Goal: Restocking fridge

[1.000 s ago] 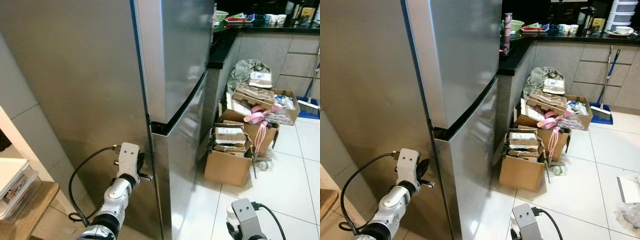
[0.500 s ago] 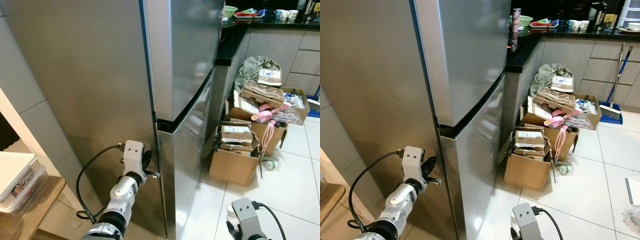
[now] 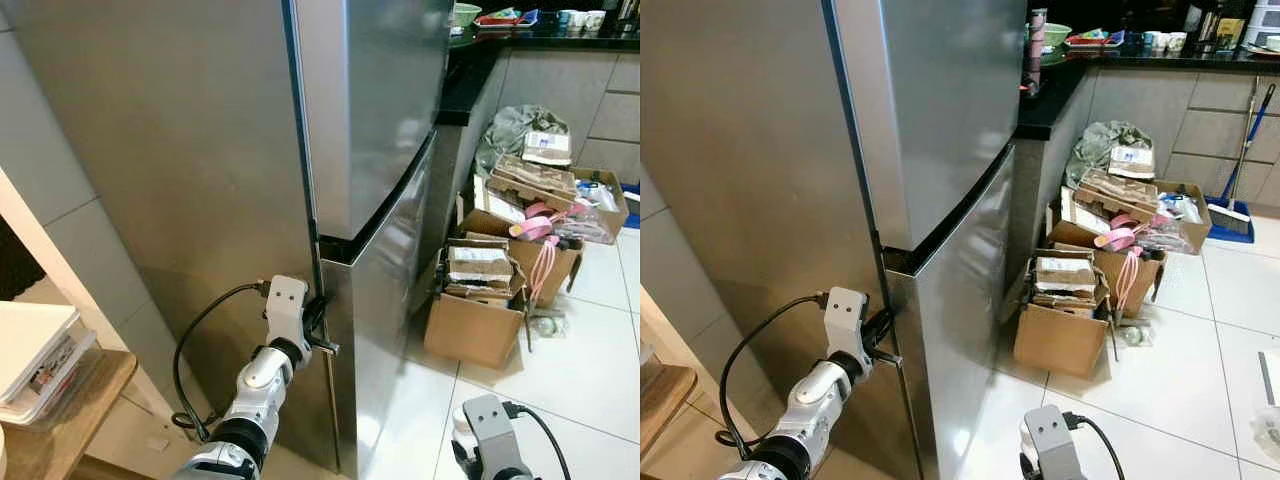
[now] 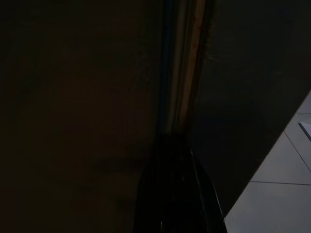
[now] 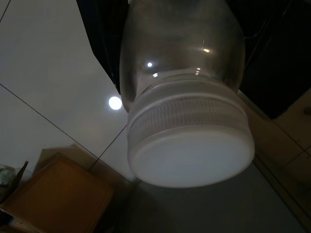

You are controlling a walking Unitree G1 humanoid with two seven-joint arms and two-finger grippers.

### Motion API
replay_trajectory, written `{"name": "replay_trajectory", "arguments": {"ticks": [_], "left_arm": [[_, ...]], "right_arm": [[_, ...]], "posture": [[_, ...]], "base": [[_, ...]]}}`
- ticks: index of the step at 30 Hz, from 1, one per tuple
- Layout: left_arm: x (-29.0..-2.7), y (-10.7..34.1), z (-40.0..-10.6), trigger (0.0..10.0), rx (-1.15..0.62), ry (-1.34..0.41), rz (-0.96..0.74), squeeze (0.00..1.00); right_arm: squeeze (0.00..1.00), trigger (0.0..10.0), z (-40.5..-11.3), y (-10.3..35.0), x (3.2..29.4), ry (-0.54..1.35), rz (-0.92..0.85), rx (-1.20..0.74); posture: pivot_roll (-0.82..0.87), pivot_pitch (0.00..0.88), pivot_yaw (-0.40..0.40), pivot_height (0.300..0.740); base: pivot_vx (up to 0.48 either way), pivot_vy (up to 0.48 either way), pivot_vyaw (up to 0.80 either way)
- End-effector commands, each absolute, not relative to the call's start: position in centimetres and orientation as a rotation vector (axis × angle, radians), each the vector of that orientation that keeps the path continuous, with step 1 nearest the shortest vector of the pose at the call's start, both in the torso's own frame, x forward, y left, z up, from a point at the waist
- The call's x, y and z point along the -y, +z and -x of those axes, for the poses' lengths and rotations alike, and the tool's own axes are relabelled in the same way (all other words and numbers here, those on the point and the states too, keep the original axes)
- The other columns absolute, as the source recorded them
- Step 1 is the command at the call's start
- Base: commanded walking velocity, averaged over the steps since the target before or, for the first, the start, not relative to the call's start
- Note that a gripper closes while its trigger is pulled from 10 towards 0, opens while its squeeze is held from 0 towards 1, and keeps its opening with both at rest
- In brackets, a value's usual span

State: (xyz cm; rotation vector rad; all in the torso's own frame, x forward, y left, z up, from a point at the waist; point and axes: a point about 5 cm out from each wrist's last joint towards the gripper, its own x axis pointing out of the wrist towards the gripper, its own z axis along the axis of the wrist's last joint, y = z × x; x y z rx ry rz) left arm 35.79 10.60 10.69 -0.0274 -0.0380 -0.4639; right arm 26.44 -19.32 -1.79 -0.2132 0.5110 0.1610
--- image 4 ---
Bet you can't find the silver fridge main door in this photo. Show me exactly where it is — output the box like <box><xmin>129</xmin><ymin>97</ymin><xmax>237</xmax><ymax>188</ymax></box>
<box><xmin>187</xmin><ymin>0</ymin><xmax>311</xmax><ymax>219</ymax></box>

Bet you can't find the silver fridge body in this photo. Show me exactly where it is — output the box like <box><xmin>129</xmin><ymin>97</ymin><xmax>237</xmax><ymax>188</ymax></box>
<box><xmin>0</xmin><ymin>0</ymin><xmax>200</xmax><ymax>233</ymax></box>

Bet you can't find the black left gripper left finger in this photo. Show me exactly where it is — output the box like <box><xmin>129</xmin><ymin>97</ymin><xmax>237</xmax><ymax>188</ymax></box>
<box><xmin>135</xmin><ymin>133</ymin><xmax>180</xmax><ymax>233</ymax></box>

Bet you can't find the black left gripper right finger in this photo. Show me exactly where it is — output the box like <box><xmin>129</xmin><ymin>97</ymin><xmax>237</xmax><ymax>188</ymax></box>
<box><xmin>175</xmin><ymin>133</ymin><xmax>226</xmax><ymax>233</ymax></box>

